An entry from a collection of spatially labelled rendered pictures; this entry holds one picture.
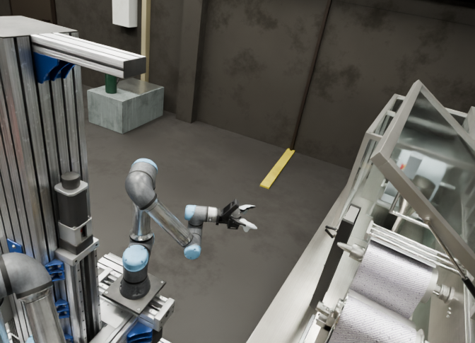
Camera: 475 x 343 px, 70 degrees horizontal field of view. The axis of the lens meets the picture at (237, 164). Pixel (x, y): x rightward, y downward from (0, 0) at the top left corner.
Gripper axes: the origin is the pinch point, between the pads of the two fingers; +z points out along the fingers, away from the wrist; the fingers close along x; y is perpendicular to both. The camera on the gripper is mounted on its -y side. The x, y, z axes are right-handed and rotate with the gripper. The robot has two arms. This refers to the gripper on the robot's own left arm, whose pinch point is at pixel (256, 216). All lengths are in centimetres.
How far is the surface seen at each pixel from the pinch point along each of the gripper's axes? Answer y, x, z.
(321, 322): 4, 51, 23
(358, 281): -8, 39, 38
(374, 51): -3, -313, 174
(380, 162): -78, 57, 10
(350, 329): -10, 61, 27
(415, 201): -72, 63, 19
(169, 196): 148, -166, -60
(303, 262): 34.0, -0.8, 33.8
